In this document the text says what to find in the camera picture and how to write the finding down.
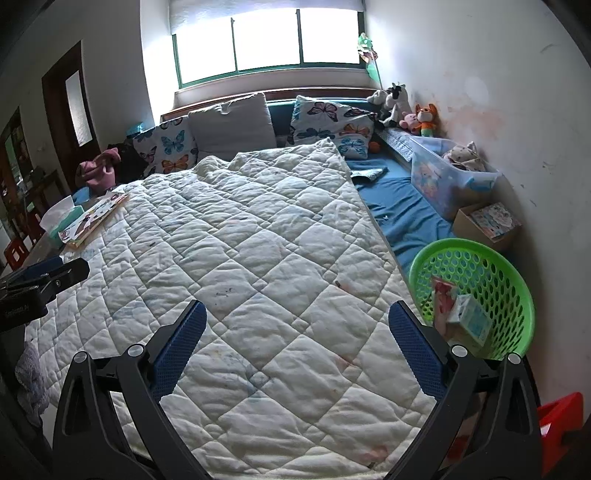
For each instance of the green framed window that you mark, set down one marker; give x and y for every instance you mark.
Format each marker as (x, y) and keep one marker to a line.
(263, 41)

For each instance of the white plush toy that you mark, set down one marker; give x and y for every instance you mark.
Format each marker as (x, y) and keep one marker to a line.
(377, 97)

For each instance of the patterned cloth bundle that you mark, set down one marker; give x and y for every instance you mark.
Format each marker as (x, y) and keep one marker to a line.
(464, 157)

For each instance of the butterfly print pillow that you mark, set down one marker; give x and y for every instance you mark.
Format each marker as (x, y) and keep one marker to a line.
(323, 115)
(168, 147)

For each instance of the small red stool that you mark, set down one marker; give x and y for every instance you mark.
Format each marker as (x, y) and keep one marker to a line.
(16, 251)

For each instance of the teal tissue box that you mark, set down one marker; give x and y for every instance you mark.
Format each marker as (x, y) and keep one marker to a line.
(60, 230)

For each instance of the green pinwheel toy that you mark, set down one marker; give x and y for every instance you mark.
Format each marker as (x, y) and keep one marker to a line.
(367, 46)

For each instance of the white and blue milk carton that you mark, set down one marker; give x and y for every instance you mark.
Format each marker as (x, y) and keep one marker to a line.
(471, 318)

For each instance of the white quilted blanket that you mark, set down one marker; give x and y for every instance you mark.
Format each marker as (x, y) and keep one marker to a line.
(254, 254)

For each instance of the green plastic laundry basket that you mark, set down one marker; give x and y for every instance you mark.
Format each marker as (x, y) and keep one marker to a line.
(455, 243)

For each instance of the teal plastic item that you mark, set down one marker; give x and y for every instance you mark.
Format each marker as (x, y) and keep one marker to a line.
(136, 128)

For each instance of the small pink plush toy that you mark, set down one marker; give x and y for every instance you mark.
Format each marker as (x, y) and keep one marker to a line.
(410, 121)

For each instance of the dark wooden door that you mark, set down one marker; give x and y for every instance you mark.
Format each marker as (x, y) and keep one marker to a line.
(53, 115)

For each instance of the small orange ball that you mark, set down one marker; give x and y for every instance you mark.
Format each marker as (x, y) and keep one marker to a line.
(374, 147)

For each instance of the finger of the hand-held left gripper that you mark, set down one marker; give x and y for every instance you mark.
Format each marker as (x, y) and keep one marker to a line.
(69, 274)
(39, 270)

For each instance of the cardboard box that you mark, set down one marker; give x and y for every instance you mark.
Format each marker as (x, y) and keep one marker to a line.
(464, 224)

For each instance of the pastel patterned booklet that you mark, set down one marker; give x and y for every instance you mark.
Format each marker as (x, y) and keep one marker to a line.
(491, 219)

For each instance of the dark wooden shelf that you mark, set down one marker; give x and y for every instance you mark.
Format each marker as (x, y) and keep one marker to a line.
(14, 161)

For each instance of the black and white cow plush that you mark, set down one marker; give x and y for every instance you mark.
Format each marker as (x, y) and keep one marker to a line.
(397, 99)

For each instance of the plain white pillow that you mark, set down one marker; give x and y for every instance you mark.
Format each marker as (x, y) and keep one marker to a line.
(231, 124)

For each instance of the clear plastic storage bin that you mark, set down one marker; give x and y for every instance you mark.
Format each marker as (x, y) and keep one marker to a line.
(434, 180)

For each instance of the large red plastic stool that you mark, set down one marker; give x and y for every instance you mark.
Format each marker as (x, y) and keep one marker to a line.
(561, 410)

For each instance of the blue plastic container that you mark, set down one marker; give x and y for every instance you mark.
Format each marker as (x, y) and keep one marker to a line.
(82, 196)

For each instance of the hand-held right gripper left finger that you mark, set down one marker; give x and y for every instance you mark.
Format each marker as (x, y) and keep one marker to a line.
(178, 350)

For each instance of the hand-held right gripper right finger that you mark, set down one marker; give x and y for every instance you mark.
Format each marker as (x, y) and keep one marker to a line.
(415, 350)

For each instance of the grey patterned cloth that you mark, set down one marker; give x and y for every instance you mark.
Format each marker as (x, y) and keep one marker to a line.
(395, 143)

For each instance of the cartoon picture book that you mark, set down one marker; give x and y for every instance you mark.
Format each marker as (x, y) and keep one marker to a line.
(97, 217)

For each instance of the blue bed sheet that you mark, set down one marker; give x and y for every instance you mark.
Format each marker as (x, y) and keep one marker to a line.
(397, 207)

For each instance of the grey knitted cloth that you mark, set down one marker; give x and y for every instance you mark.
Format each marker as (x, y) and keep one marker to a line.
(32, 383)

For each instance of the dark cloth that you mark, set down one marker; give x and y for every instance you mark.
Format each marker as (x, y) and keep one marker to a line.
(131, 159)

